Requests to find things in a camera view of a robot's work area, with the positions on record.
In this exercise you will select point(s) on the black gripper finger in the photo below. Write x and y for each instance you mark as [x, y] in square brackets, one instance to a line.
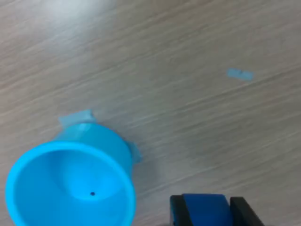
[179, 212]
[245, 213]

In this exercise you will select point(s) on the small blue cube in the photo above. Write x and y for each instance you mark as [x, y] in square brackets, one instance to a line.
[208, 209]

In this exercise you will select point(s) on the blue plastic cup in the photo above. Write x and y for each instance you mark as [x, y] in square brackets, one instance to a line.
[70, 183]

